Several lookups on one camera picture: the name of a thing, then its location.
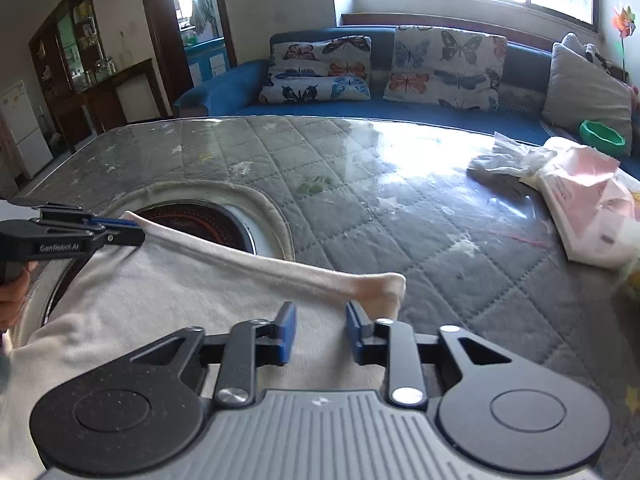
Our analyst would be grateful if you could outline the dark wooden door frame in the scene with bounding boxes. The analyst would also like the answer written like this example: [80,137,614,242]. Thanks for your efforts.
[136,0,238,117]

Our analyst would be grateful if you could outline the round built-in table stove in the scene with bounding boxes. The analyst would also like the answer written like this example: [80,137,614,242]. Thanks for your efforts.
[132,202,259,262]

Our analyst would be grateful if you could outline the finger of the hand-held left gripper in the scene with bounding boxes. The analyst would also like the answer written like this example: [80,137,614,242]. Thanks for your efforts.
[9,197,127,229]
[94,228,147,248]

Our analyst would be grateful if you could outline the blue sofa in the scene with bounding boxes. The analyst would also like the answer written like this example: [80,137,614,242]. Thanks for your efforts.
[172,25,640,181]

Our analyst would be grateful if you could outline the grey pillow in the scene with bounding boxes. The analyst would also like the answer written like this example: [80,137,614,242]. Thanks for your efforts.
[542,32,633,147]

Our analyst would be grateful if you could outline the panda plush toy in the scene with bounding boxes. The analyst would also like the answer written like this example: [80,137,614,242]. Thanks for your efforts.
[562,32,626,81]

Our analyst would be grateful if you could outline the white refrigerator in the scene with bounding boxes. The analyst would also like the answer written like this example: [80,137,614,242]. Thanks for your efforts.
[0,79,53,181]

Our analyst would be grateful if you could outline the white crumpled cloth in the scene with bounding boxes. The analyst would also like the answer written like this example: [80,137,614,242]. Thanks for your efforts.
[467,131,556,187]

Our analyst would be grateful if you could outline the blue low cabinet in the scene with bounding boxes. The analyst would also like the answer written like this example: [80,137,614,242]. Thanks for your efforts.
[185,37,231,81]

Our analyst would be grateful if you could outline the folded yellow green blanket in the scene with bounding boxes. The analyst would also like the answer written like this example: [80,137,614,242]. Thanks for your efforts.
[617,175,640,306]

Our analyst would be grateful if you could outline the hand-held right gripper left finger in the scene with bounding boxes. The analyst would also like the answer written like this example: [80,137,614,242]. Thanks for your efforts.
[131,301,298,408]

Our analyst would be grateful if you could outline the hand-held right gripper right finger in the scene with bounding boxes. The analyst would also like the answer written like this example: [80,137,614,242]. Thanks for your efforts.
[345,300,513,407]

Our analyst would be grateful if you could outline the person's left hand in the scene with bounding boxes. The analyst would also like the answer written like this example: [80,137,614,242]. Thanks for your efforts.
[0,261,32,332]

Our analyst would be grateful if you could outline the large butterfly print pillow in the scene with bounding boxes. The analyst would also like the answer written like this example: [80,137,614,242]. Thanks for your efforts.
[382,25,508,113]

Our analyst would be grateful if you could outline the dark wooden cabinet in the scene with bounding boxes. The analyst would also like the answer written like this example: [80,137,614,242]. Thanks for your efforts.
[27,0,171,151]

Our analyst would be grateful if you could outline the colourful pinwheel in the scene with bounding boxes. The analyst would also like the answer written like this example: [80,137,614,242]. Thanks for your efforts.
[611,5,637,81]

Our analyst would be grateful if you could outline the grey quilted star table cover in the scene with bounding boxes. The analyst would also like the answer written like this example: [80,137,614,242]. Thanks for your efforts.
[15,115,640,411]

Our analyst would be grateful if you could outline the small butterfly print pillow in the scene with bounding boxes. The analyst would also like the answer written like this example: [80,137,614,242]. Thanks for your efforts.
[267,36,373,81]
[258,75,372,106]

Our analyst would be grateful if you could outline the pink plastic bag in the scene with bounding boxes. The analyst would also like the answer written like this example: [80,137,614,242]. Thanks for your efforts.
[520,136,640,267]

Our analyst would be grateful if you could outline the beige garment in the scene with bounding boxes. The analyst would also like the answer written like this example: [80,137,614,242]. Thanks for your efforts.
[0,210,407,480]

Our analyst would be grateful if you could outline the green bowl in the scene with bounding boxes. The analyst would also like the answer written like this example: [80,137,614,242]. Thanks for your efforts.
[579,120,628,151]

